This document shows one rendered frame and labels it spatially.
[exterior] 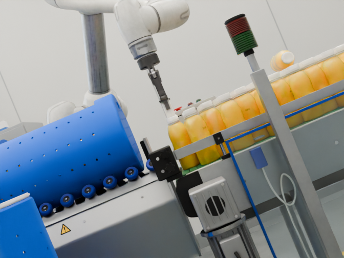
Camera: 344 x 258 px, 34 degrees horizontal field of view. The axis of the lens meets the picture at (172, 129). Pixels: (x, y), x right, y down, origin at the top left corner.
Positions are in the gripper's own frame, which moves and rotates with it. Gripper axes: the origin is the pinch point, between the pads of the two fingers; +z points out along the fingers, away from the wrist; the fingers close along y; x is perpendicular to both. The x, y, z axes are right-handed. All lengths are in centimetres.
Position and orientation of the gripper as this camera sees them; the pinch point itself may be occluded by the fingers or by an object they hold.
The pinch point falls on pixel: (169, 110)
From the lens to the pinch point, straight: 195.3
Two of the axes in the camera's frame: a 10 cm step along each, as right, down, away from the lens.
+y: 0.0, 0.0, -10.0
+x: 9.2, -3.9, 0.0
